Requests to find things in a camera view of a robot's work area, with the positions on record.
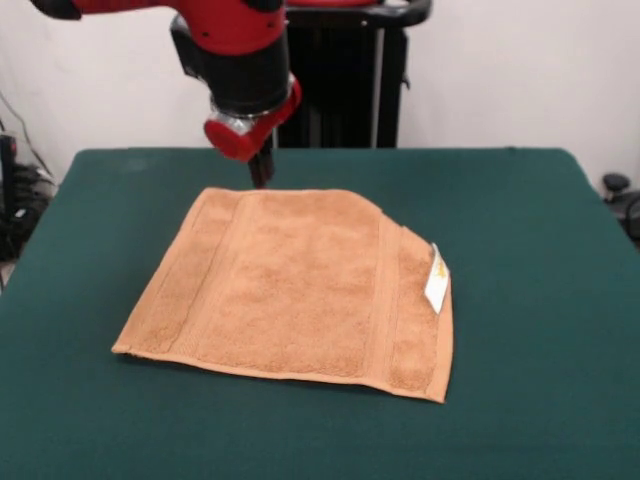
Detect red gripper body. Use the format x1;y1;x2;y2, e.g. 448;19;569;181
203;76;304;164

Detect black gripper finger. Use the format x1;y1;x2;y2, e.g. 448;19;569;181
248;148;270;191
262;138;277;185

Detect tan terry towel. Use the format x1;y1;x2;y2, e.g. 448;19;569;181
110;187;454;404

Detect black electronics box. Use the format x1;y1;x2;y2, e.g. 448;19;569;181
0;132;20;217

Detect dark green table cloth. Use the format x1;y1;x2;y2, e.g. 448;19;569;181
0;146;640;480

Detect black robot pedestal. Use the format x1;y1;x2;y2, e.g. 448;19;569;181
272;0;434;149

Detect grey cable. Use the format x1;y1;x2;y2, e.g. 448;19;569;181
0;92;55;182

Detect black cable bundle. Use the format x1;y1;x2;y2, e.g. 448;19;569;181
0;163;58;262

